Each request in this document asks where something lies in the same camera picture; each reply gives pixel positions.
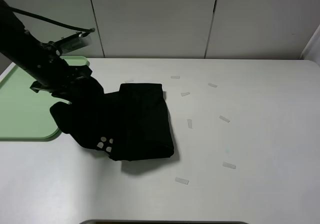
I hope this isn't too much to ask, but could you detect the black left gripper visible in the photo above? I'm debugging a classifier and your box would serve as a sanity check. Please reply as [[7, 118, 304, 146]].
[[29, 57, 93, 103]]

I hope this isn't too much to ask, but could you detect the black short sleeve t-shirt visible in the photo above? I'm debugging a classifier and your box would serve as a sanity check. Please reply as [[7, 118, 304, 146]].
[[50, 77, 175, 161]]

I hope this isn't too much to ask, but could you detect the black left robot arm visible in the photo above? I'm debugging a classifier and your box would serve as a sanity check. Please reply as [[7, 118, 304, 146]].
[[0, 0, 95, 102]]

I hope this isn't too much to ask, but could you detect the light green plastic tray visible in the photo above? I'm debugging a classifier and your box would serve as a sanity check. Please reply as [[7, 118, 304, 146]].
[[0, 55, 90, 142]]

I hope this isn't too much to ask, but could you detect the white tape strip curled centre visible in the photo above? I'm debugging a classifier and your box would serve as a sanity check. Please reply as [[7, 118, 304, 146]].
[[181, 92, 190, 97]]

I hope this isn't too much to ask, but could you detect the white tape strip upright centre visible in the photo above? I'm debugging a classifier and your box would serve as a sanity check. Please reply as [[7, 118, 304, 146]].
[[187, 119, 193, 129]]

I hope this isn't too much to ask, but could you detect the white tape strip far right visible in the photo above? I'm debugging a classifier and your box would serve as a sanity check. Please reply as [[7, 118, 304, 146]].
[[208, 83, 218, 88]]

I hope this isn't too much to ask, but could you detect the white tape strip near centre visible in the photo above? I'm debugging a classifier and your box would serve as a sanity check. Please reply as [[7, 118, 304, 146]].
[[175, 177, 189, 185]]

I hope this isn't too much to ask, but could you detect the white tape strip mid right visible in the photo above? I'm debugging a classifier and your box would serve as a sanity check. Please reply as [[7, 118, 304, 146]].
[[219, 115, 230, 123]]

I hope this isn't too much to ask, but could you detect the white tape strip near right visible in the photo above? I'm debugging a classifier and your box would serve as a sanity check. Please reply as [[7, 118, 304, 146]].
[[222, 161, 236, 169]]

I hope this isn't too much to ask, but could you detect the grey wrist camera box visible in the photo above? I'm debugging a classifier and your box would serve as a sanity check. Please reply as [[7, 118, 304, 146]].
[[54, 32, 92, 55]]

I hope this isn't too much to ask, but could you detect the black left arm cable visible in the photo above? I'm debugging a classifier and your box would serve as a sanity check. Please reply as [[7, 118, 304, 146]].
[[7, 5, 96, 33]]

